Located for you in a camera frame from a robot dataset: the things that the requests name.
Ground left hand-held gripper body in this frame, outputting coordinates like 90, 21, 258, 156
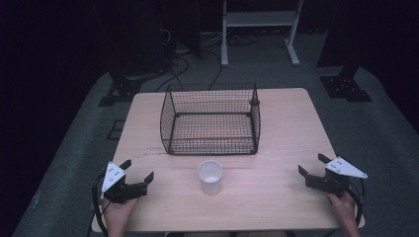
101, 160, 149, 204

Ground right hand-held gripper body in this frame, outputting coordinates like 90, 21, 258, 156
304, 156, 369, 198

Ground white plastic cup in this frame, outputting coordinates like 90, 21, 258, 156
197, 159, 224, 197

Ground black wire mesh basket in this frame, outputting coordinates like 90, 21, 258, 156
159, 82, 262, 157

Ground person's left hand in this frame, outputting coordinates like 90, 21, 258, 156
102, 197, 139, 230

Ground person's right hand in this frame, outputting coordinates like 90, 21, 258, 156
327, 192, 358, 229

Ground white metal stand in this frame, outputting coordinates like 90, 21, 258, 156
220, 0, 304, 68

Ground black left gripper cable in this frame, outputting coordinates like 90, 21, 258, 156
86, 172, 111, 237

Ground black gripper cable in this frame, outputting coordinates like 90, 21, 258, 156
347, 179, 368, 227
86, 172, 111, 237

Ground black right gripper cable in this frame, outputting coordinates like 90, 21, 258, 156
347, 179, 368, 227

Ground black stand with base plate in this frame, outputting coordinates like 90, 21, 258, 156
97, 74, 144, 108
316, 0, 374, 104

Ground black floor cables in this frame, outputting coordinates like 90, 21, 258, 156
154, 28, 261, 93

